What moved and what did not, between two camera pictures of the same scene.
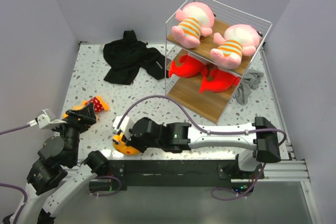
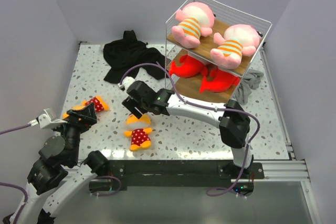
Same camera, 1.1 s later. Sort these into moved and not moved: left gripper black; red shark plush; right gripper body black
Moved: right gripper body black
Not moved: red shark plush; left gripper black
